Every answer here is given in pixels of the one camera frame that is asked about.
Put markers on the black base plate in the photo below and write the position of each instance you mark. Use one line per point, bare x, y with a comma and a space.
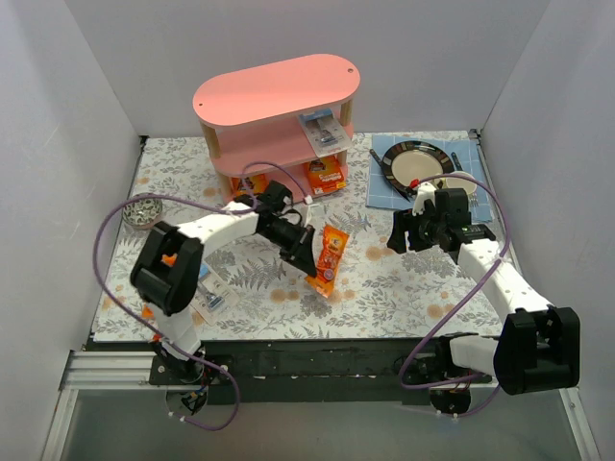
305, 370

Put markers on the pale yellow mug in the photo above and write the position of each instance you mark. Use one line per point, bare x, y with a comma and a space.
458, 179

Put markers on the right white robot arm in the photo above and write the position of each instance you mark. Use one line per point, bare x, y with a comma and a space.
538, 348

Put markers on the floral tablecloth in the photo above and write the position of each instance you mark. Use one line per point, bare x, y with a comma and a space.
377, 293

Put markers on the clear blister razor pack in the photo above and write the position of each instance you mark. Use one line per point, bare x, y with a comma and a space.
325, 134

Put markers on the black handled knife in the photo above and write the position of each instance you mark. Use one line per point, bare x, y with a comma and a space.
456, 162

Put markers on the pink three-tier shelf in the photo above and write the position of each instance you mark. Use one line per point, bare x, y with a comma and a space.
250, 117

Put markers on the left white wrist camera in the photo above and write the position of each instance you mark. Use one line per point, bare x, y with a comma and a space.
310, 210

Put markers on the aluminium frame rail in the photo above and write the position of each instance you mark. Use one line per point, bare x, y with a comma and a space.
117, 405

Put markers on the small orange Gillette Fusion box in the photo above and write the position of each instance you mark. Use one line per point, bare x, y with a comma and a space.
256, 184

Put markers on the orange Bic razor bag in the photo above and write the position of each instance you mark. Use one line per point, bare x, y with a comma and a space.
169, 260
146, 313
334, 244

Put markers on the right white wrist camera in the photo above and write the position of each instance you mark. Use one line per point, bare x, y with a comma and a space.
424, 191

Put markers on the dark rimmed cream plate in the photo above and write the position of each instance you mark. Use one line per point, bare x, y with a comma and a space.
412, 160

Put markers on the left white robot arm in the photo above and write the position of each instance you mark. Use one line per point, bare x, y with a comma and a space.
167, 270

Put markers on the blue checked placemat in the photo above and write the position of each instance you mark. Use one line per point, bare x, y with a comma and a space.
380, 193

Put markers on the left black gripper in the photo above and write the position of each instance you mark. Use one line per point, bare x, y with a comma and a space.
298, 242

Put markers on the blue card razor pack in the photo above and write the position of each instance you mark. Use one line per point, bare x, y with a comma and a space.
213, 296

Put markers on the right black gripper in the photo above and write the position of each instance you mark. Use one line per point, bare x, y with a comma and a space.
410, 233

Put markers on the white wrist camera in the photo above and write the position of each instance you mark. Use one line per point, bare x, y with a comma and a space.
310, 210
424, 191

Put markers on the large orange Gillette Fusion5 box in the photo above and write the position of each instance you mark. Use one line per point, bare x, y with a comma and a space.
324, 175

